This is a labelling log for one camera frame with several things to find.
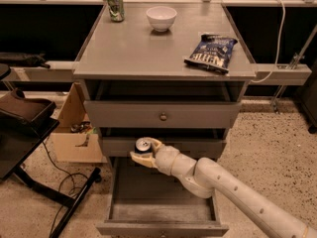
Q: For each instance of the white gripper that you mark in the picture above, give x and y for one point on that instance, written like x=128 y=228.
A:
x=163 y=159

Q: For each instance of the blue pepsi can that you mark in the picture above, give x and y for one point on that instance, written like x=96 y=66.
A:
x=143 y=146

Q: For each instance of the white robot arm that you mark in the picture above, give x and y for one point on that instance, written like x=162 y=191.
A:
x=200 y=177

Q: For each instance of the grey middle drawer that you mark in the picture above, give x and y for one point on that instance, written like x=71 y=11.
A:
x=195 y=143

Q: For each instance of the grey drawer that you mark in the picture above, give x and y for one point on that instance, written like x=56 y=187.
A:
x=160 y=104
x=143 y=203
x=195 y=143

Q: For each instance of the grey bottom drawer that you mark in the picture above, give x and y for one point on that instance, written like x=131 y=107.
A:
x=143 y=203

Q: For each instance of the grey top drawer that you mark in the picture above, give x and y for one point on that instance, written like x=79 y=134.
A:
x=160 y=104

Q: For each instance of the grey drawer cabinet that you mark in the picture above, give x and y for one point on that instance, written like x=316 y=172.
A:
x=132 y=50

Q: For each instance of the green soda can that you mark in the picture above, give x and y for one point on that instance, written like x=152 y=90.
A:
x=116 y=10

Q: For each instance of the cardboard box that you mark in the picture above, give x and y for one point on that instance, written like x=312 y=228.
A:
x=74 y=139

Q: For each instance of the blue chip bag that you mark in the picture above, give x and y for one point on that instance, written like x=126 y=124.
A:
x=213 y=53

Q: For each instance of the black stand with tray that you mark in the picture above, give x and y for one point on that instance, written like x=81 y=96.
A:
x=25 y=123

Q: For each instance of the white ceramic bowl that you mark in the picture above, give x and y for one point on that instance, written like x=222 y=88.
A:
x=161 y=18

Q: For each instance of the grey side rail shelf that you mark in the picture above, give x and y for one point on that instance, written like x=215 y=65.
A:
x=269 y=74

